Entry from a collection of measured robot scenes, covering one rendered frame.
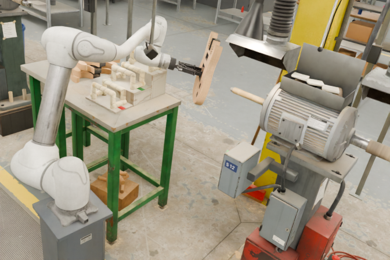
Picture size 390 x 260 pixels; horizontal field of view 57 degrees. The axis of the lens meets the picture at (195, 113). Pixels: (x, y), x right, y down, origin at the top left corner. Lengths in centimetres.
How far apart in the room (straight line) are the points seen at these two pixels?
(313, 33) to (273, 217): 131
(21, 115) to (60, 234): 219
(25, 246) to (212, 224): 129
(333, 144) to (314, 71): 36
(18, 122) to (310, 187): 286
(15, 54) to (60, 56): 203
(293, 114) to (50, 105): 109
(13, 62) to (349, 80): 296
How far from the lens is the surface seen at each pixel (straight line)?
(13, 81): 383
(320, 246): 190
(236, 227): 289
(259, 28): 164
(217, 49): 203
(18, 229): 285
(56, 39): 175
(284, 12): 173
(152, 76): 233
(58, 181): 171
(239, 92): 185
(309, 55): 174
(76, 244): 187
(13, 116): 379
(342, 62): 170
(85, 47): 163
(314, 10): 257
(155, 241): 269
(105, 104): 227
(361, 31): 655
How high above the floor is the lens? 197
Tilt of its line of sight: 27 degrees down
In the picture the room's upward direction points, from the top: 8 degrees clockwise
